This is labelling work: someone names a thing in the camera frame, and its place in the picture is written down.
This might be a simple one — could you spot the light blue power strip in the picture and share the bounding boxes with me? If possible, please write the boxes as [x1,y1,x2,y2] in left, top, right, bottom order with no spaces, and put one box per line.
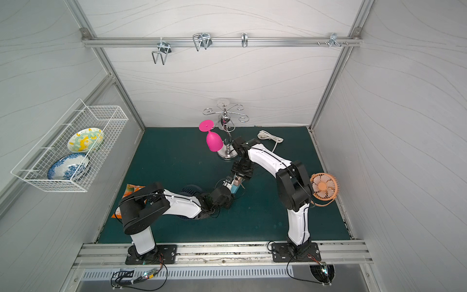
[231,180,241,195]

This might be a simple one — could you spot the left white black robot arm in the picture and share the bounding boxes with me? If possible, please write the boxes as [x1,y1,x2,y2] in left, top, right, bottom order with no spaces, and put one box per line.
[118,182,235,256]

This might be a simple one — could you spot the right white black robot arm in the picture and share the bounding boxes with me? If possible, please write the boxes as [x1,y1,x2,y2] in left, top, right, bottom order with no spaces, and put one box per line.
[232,137,312,248]

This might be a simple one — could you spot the chrome glass holder stand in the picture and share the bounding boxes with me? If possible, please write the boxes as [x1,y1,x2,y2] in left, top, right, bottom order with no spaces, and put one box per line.
[203,99,249,161]

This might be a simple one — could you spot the pink plastic wine glass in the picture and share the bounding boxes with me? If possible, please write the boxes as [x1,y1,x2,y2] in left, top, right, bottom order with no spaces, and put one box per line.
[199,120,224,152]

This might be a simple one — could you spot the orange snack packet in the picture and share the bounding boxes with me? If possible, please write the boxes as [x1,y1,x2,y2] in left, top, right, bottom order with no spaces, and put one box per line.
[111,183,146,220]

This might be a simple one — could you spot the small single metal hook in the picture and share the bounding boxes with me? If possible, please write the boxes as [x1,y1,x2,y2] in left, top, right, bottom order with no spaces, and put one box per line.
[241,33,248,48]

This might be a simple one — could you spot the middle double metal hook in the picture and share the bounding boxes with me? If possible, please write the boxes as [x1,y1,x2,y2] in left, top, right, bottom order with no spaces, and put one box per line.
[192,32,212,51]

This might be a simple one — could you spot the double metal hook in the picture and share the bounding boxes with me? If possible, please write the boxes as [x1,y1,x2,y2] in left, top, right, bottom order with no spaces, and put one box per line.
[152,38,171,65]
[192,32,212,51]

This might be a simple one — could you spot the left double metal hook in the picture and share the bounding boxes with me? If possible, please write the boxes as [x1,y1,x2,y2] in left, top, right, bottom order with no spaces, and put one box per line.
[152,38,171,65]

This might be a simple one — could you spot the yellow green patterned plate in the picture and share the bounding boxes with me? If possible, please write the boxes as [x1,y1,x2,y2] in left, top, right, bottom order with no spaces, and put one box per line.
[67,128,104,153]

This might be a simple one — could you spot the blue white patterned plate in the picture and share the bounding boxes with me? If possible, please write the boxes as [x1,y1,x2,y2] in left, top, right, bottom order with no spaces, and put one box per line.
[47,153,90,180]

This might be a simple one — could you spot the white power strip cable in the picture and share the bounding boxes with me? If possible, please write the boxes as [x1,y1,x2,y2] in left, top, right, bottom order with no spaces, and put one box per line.
[257,130,284,153]

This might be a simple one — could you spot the aluminium front rail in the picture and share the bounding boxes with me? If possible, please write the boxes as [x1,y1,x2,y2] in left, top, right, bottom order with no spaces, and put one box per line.
[72,240,373,269]

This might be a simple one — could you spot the aluminium rail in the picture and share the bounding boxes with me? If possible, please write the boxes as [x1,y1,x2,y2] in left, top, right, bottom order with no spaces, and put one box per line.
[72,240,373,269]
[82,36,363,49]

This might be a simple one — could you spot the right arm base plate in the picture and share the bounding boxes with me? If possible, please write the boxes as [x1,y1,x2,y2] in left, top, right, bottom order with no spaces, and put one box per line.
[270,242,322,263]

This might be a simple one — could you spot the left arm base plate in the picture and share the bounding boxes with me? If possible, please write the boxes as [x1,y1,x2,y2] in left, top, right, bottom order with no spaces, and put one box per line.
[125,245,177,265]

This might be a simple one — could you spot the left black base cables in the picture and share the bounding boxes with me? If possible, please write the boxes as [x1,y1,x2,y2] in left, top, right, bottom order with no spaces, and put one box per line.
[110,255,169,292]

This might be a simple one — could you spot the right black base cable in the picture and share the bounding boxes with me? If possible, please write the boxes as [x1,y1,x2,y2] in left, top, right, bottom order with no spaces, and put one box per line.
[286,254,335,285]

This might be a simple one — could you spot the right metal hook bracket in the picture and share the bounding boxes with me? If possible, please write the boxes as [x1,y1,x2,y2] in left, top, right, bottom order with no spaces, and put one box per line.
[316,33,349,47]

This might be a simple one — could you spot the white wire wall basket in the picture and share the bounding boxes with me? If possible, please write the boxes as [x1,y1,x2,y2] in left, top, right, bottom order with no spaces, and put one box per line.
[11,99,128,193]

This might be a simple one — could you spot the aluminium top rail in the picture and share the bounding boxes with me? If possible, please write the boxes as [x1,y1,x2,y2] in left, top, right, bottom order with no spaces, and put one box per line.
[82,36,363,49]

